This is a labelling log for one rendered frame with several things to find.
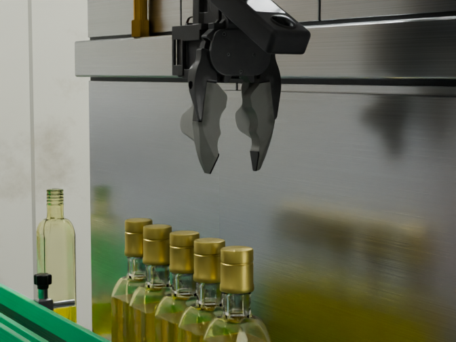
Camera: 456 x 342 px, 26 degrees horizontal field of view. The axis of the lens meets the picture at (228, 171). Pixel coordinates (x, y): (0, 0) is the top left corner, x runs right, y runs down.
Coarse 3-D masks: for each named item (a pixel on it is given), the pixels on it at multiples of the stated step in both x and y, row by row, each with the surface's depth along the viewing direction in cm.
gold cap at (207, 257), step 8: (200, 240) 106; (208, 240) 106; (216, 240) 106; (224, 240) 107; (200, 248) 105; (208, 248) 105; (216, 248) 105; (200, 256) 106; (208, 256) 105; (216, 256) 105; (200, 264) 106; (208, 264) 105; (216, 264) 106; (200, 272) 106; (208, 272) 105; (216, 272) 106; (200, 280) 106; (208, 280) 105; (216, 280) 106
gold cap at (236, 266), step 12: (228, 252) 100; (240, 252) 100; (252, 252) 101; (228, 264) 101; (240, 264) 100; (252, 264) 101; (228, 276) 101; (240, 276) 100; (252, 276) 102; (228, 288) 101; (240, 288) 100; (252, 288) 102
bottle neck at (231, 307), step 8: (224, 296) 102; (232, 296) 101; (240, 296) 101; (248, 296) 101; (224, 304) 102; (232, 304) 101; (240, 304) 101; (248, 304) 102; (224, 312) 102; (232, 312) 101; (240, 312) 101; (248, 312) 102
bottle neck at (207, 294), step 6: (198, 282) 106; (198, 288) 107; (204, 288) 106; (210, 288) 106; (216, 288) 106; (198, 294) 107; (204, 294) 106; (210, 294) 106; (216, 294) 106; (222, 294) 107; (198, 300) 107; (204, 300) 106; (210, 300) 106; (216, 300) 106; (222, 300) 107
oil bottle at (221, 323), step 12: (216, 324) 101; (228, 324) 100; (240, 324) 100; (252, 324) 101; (264, 324) 102; (204, 336) 103; (216, 336) 101; (228, 336) 100; (240, 336) 100; (252, 336) 100; (264, 336) 101
